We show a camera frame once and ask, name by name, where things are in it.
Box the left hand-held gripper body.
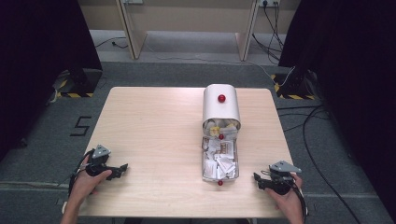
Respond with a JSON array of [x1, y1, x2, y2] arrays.
[[84, 144, 117, 178]]

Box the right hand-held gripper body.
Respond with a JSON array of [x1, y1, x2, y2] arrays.
[[261, 160, 303, 196]]

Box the person's right hand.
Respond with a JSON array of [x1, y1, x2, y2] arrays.
[[265, 173, 304, 217]]

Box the person's left hand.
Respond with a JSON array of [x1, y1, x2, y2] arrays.
[[68, 169, 113, 203]]

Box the white bin lid tray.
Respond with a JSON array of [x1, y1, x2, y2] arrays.
[[201, 133, 240, 187]]

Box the pile of white paper scraps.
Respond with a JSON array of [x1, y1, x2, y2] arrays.
[[203, 119, 240, 181]]

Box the yellow crumpled paper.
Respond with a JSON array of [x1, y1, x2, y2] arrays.
[[209, 122, 236, 137]]

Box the stand base with hazard tape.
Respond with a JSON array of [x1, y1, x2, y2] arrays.
[[270, 68, 318, 101], [51, 68, 104, 99]]

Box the white bin with red knob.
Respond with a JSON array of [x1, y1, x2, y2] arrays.
[[202, 83, 242, 136]]

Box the black curtain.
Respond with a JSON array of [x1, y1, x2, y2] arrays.
[[0, 0, 104, 161], [277, 0, 396, 217]]

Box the white desk leg panel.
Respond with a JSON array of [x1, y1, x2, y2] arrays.
[[115, 0, 148, 61], [234, 0, 261, 63]]

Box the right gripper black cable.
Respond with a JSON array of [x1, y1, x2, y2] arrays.
[[290, 177, 310, 217]]

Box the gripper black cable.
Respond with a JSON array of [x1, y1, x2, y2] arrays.
[[290, 177, 310, 217], [68, 148, 95, 198]]

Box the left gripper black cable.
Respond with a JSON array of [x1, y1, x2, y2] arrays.
[[68, 148, 95, 198]]

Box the long black floor cable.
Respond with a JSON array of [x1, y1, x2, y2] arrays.
[[276, 104, 362, 224]]

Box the black floor cable with plug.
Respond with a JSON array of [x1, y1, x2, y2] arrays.
[[94, 36, 129, 50]]

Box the thin white floor cable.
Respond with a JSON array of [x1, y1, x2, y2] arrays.
[[145, 43, 296, 88]]

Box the black cables from outlet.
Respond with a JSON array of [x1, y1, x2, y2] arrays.
[[251, 1, 286, 63]]

